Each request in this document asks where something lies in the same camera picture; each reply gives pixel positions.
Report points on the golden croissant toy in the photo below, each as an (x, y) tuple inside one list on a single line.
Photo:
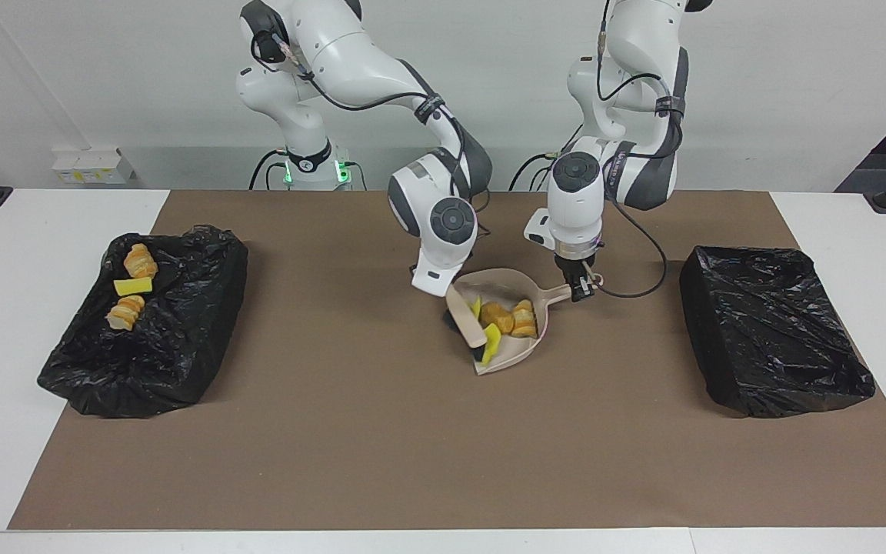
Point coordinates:
[(524, 319), (126, 313)]

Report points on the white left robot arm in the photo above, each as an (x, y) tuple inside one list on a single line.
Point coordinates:
[(575, 208)]

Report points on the round brown bread roll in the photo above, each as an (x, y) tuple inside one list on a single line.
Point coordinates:
[(498, 316)]

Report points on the boxy black bag bin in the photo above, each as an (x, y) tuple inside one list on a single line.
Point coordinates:
[(774, 331)]

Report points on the yellow sponge with green backing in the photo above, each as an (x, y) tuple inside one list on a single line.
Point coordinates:
[(492, 342)]

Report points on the brown table mat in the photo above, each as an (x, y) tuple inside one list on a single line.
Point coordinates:
[(443, 477)]

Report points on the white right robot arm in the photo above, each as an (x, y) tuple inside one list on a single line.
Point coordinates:
[(451, 223)]

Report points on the notched yellow sponge piece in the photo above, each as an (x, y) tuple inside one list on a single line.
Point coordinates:
[(477, 307)]

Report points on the beige hand brush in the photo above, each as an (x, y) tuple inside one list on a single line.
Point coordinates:
[(470, 323)]

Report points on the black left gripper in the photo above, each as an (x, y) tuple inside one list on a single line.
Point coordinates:
[(575, 265)]

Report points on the beige plastic dustpan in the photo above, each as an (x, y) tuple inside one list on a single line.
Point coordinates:
[(516, 358)]

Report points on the white wall box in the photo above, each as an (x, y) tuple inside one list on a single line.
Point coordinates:
[(93, 168)]

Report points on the crumpled black bag bin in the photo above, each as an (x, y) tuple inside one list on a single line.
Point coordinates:
[(174, 354)]

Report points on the pale flaky pastry piece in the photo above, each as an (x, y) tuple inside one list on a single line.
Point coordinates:
[(141, 261)]

